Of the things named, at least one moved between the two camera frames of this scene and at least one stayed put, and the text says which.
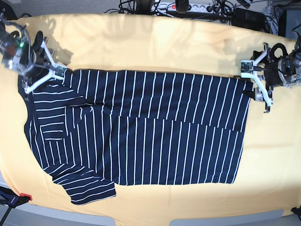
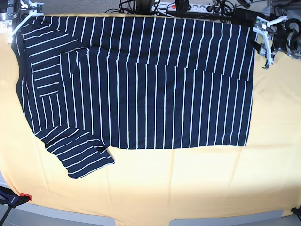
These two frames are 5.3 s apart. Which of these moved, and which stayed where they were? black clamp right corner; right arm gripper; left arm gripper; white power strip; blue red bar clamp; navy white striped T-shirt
Moved: navy white striped T-shirt; left arm gripper; right arm gripper
Stayed: blue red bar clamp; white power strip; black clamp right corner
